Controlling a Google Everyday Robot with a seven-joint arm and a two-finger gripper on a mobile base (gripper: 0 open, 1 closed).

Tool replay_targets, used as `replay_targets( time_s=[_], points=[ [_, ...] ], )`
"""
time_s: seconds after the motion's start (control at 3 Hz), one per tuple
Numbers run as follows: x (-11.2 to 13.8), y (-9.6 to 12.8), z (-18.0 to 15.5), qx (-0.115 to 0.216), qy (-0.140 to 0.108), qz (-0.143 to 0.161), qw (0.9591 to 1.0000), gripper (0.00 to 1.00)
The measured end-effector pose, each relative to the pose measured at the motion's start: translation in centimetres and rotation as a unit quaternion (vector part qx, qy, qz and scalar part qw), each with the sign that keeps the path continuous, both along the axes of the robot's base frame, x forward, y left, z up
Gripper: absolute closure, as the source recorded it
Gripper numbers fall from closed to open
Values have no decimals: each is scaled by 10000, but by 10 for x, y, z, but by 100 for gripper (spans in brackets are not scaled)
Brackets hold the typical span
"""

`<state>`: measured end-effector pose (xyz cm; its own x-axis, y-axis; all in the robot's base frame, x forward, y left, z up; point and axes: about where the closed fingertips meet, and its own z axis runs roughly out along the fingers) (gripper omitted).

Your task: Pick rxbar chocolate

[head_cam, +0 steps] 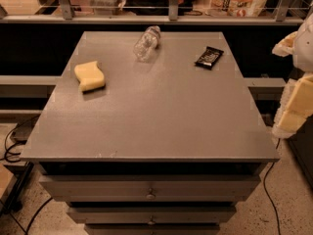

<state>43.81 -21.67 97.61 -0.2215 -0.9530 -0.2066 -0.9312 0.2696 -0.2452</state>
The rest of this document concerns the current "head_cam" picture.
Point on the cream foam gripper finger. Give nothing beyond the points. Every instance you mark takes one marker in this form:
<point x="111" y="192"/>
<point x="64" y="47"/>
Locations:
<point x="296" y="106"/>
<point x="285" y="46"/>

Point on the clear plastic water bottle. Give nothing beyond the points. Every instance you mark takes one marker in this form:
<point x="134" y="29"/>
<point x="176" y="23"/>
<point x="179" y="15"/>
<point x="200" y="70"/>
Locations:
<point x="147" y="43"/>

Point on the top drawer with knob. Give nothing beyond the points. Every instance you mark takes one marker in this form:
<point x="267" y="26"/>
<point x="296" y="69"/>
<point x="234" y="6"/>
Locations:
<point x="151" y="188"/>

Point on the yellow wavy sponge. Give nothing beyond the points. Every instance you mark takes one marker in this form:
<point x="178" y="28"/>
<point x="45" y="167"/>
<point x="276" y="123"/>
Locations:
<point x="89" y="75"/>

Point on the drawer with knob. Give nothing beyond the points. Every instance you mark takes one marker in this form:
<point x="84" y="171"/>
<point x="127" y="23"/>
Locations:
<point x="151" y="188"/>
<point x="151" y="215"/>

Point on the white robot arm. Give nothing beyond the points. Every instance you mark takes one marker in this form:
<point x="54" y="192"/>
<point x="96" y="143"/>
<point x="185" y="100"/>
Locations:
<point x="302" y="56"/>

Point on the grey metal railing frame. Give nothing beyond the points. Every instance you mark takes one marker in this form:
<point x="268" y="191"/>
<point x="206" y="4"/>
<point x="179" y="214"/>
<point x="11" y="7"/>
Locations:
<point x="199" y="12"/>

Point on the black bag behind railing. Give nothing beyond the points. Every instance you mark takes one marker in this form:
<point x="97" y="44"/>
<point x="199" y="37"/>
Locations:
<point x="156" y="0"/>

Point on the bottom drawer front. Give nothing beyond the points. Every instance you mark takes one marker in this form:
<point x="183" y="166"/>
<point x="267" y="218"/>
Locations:
<point x="130" y="229"/>

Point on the grey drawer cabinet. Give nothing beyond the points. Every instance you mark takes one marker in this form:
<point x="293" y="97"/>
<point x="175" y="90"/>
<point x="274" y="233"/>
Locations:
<point x="166" y="117"/>

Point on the black rxbar chocolate wrapper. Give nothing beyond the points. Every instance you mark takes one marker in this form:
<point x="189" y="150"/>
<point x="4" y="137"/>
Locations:
<point x="209" y="58"/>

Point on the middle drawer with knob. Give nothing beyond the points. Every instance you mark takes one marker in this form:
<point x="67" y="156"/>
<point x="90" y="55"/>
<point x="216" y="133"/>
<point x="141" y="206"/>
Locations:
<point x="151" y="215"/>

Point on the grey power box left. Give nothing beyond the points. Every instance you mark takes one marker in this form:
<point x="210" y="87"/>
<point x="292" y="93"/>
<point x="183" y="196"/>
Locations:
<point x="23" y="130"/>

